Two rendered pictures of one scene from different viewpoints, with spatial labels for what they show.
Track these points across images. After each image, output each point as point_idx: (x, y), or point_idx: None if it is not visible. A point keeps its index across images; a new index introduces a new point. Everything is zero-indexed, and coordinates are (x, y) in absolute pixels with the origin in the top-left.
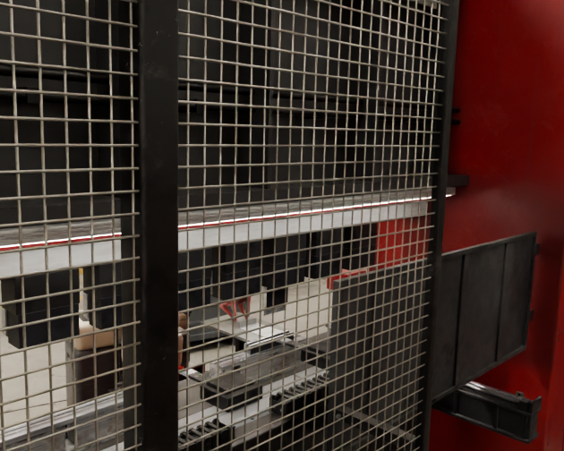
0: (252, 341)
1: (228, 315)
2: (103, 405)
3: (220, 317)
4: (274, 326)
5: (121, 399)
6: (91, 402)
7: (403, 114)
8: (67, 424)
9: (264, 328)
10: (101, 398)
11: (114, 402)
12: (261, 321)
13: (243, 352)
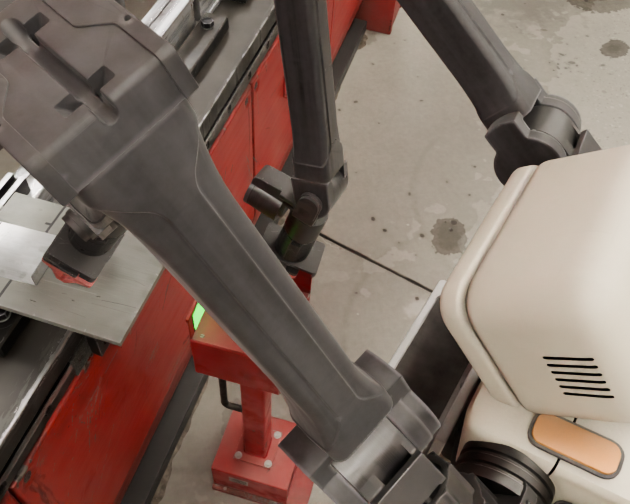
0: (9, 192)
1: (131, 306)
2: (154, 8)
3: (145, 285)
4: None
5: (143, 22)
6: (174, 9)
7: None
8: (193, 12)
9: (2, 257)
10: (169, 17)
11: (148, 16)
12: (25, 302)
13: (30, 190)
